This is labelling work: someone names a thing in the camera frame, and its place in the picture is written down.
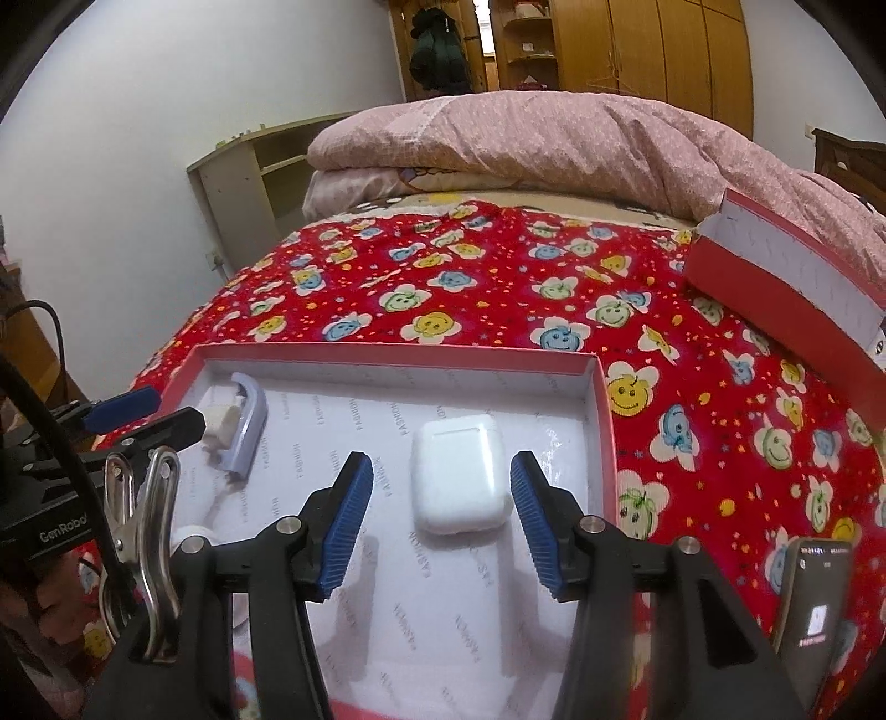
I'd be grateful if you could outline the white earbuds case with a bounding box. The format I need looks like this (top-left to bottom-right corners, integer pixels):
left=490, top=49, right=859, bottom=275
left=410, top=414, right=512, bottom=537

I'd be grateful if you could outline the white charger plug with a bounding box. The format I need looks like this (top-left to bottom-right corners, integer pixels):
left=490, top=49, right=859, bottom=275
left=198, top=385, right=245, bottom=451

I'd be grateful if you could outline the grey plastic hook piece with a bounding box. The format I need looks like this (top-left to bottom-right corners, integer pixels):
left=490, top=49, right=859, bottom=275
left=219, top=372, right=269, bottom=483

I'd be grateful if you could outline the metal clip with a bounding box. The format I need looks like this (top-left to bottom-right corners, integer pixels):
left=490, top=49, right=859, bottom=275
left=97, top=445, right=182, bottom=665

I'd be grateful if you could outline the red shallow box tray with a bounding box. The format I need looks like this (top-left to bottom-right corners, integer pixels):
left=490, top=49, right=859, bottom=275
left=162, top=343, right=614, bottom=718

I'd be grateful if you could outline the red floral bedspread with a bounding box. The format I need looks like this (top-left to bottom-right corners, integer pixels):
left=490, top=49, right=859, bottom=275
left=138, top=201, right=884, bottom=718

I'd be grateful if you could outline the black smartphone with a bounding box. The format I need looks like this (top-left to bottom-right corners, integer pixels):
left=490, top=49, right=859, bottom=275
left=774, top=537, right=853, bottom=712

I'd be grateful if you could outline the beige open shelf unit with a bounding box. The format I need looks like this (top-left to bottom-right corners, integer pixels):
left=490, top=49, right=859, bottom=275
left=186, top=114, right=347, bottom=271

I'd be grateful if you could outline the red box lid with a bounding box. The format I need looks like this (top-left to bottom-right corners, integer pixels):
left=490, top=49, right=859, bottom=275
left=685, top=189, right=884, bottom=429

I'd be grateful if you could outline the pink folded quilt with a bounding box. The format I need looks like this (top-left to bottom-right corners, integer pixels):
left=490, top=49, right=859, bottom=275
left=302, top=91, right=884, bottom=286

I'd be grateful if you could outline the dark hanging coat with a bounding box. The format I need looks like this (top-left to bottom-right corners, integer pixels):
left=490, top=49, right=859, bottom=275
left=409, top=8, right=472, bottom=95

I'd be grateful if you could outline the wooden wardrobe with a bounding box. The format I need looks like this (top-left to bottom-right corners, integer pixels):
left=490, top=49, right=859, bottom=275
left=388, top=0, right=754, bottom=136

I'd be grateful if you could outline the black cable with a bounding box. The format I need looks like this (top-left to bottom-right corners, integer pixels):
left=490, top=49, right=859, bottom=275
left=3, top=298, right=71, bottom=410

